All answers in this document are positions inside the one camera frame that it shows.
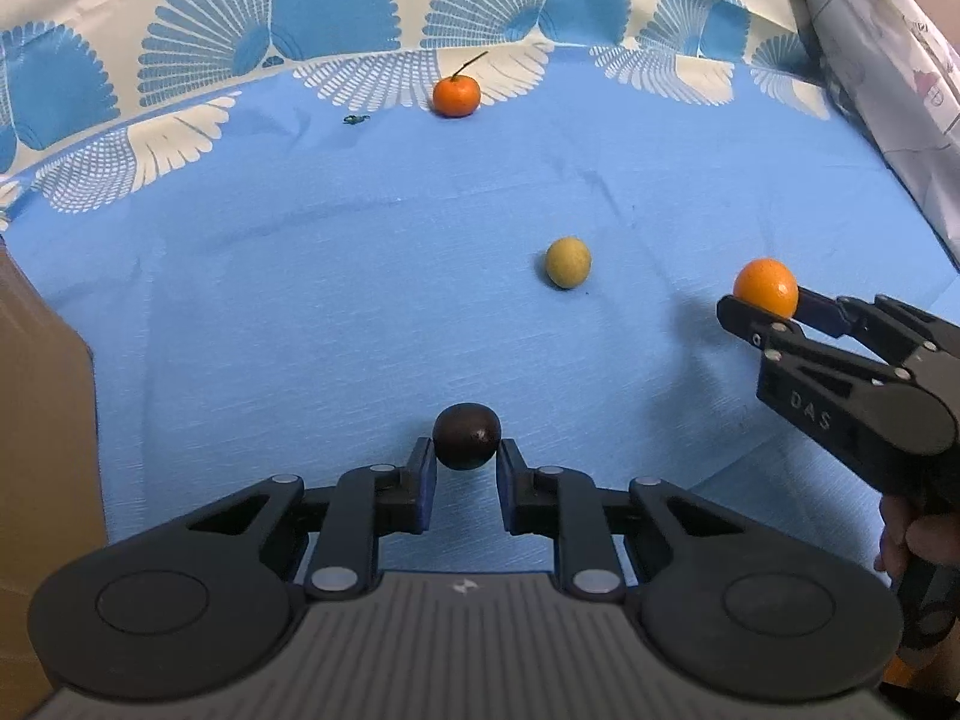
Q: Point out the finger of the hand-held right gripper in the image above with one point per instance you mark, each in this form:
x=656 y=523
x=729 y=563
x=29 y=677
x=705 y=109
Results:
x=757 y=319
x=817 y=309

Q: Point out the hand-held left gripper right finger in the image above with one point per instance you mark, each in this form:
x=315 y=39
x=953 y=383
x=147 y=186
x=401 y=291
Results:
x=504 y=486

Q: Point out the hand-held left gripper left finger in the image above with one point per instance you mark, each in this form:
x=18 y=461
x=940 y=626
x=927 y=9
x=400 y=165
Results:
x=429 y=486

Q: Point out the small orange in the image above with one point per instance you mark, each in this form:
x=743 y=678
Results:
x=765 y=286

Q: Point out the dark purple plum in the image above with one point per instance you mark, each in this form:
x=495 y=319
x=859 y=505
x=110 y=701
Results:
x=466 y=436

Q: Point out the brown cardboard box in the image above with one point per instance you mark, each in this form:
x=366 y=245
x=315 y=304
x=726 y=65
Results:
x=45 y=465

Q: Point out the person's right hand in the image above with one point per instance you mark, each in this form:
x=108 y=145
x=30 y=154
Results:
x=892 y=540

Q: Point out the small beige fruit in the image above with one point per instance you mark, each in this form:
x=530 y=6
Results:
x=568 y=262

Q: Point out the blue fan-print cloth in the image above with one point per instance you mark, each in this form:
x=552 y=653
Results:
x=300 y=300

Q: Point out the grey patterned blanket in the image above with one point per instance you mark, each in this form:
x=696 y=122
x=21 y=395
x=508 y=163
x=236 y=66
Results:
x=892 y=75

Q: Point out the orange with stem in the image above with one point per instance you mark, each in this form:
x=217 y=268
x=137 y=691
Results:
x=456 y=97

